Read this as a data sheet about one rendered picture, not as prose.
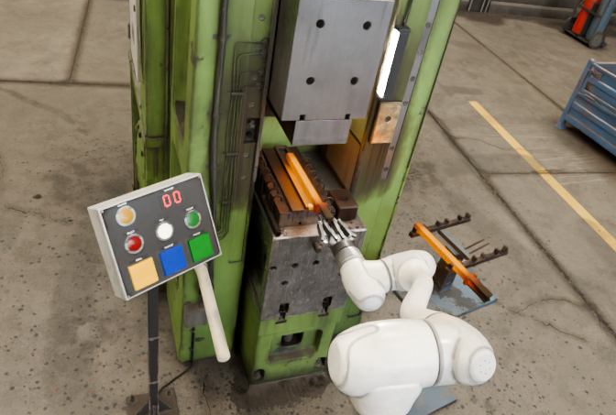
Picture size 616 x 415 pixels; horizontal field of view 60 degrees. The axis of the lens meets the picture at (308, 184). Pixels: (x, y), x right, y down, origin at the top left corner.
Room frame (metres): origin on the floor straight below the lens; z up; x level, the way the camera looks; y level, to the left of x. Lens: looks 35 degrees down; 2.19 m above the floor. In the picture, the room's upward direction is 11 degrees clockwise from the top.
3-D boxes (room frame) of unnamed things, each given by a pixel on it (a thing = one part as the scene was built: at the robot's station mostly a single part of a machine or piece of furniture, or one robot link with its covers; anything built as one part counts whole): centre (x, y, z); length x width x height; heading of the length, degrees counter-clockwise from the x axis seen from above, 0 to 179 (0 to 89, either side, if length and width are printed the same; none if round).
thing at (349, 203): (1.69, -0.15, 0.95); 0.12 x 0.08 x 0.06; 26
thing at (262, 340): (1.78, 0.03, 0.23); 0.55 x 0.37 x 0.47; 26
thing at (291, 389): (1.52, -0.03, 0.01); 0.58 x 0.39 x 0.01; 116
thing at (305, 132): (1.75, 0.08, 1.32); 0.42 x 0.20 x 0.10; 26
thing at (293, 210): (1.75, 0.08, 0.96); 0.42 x 0.20 x 0.09; 26
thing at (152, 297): (1.25, 0.45, 0.54); 0.04 x 0.04 x 1.08; 26
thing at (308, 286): (1.78, 0.03, 0.69); 0.56 x 0.38 x 0.45; 26
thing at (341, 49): (1.77, 0.04, 1.56); 0.42 x 0.39 x 0.40; 26
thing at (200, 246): (1.24, 0.30, 1.01); 0.07 x 0.05 x 0.07; 141
